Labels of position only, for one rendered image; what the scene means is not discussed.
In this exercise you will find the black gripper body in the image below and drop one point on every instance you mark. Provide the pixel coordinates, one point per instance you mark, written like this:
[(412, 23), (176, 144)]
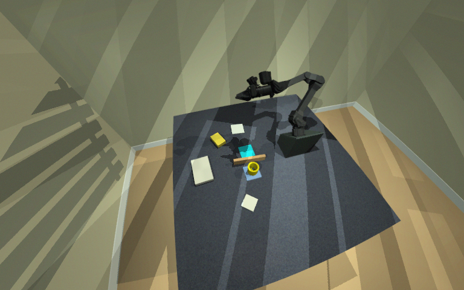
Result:
[(255, 92)]

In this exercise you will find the tan wooden bar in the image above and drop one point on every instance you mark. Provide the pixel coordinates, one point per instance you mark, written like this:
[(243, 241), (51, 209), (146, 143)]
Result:
[(249, 159)]

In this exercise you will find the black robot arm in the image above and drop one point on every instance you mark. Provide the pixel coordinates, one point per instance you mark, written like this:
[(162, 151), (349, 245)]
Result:
[(274, 87)]

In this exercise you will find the cream flat bar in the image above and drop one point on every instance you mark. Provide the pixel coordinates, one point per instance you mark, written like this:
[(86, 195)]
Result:
[(201, 170)]

